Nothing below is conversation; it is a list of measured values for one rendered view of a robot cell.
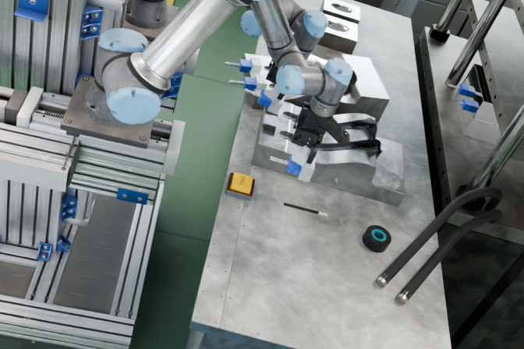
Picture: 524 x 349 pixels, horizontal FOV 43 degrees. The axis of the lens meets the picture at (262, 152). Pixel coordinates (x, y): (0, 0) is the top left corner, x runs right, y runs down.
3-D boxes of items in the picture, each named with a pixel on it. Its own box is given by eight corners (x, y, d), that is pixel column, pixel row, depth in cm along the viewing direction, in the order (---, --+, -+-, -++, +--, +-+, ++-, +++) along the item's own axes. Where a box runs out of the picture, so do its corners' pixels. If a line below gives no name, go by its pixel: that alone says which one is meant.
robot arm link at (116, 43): (136, 65, 176) (145, 21, 167) (146, 96, 167) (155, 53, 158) (90, 63, 171) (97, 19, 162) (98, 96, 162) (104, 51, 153)
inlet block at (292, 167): (266, 170, 194) (271, 156, 191) (268, 159, 198) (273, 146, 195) (309, 182, 196) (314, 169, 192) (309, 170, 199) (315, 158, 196)
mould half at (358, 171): (251, 164, 210) (262, 132, 202) (260, 116, 230) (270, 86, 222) (398, 206, 215) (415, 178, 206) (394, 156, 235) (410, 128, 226)
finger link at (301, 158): (286, 167, 192) (296, 140, 188) (306, 173, 193) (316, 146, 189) (286, 172, 190) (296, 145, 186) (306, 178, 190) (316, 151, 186)
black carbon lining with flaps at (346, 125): (277, 142, 211) (285, 119, 205) (281, 112, 223) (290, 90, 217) (379, 172, 214) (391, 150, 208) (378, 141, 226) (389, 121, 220)
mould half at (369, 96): (252, 108, 232) (260, 83, 225) (240, 65, 251) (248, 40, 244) (378, 121, 248) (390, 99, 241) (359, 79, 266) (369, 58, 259)
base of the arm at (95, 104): (78, 118, 169) (81, 88, 162) (91, 84, 180) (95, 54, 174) (136, 132, 171) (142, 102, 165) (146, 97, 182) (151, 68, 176)
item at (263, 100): (240, 100, 215) (246, 89, 212) (242, 89, 219) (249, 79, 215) (276, 114, 218) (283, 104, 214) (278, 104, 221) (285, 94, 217)
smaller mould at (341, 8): (319, 20, 294) (323, 8, 290) (320, 7, 304) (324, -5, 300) (355, 32, 295) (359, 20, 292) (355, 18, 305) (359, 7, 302)
